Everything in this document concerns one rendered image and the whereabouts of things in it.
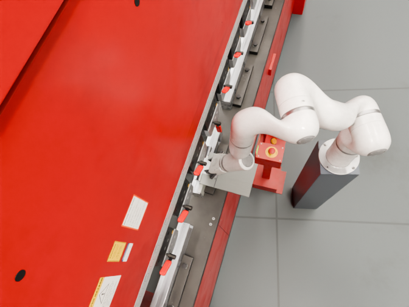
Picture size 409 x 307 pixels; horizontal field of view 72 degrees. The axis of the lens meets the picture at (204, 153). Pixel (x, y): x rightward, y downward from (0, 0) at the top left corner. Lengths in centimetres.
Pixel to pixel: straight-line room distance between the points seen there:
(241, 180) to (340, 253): 126
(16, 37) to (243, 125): 65
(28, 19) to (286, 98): 67
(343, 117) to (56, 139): 83
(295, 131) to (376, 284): 188
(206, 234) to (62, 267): 102
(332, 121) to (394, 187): 178
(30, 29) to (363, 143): 103
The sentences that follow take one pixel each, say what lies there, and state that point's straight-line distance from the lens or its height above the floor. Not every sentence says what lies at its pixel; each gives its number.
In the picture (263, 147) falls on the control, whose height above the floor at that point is 78.
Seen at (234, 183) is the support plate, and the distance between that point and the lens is 145.
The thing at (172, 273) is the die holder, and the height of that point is 97.
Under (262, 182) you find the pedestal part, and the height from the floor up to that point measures 12.
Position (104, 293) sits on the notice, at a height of 166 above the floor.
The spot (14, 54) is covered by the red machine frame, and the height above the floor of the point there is 218.
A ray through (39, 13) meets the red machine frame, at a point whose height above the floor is 218.
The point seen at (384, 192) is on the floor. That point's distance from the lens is 268.
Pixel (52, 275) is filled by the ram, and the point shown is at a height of 190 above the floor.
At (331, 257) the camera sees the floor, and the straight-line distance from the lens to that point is 247.
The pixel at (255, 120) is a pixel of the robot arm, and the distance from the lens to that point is 87.
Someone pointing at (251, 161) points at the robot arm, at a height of 125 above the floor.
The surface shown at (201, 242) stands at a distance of 155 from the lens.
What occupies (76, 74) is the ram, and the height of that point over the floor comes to 207.
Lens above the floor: 240
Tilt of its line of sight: 67 degrees down
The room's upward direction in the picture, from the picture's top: 24 degrees counter-clockwise
